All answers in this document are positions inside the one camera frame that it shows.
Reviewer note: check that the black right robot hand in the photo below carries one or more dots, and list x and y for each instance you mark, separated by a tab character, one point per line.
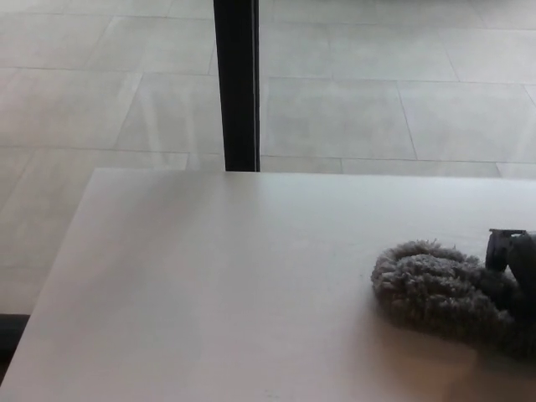
517	259

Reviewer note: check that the grey fluffy microfibre duster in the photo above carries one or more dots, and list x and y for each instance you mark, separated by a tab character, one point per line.
439	289

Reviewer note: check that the black vertical window frame post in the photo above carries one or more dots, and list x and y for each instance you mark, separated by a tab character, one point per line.
238	84

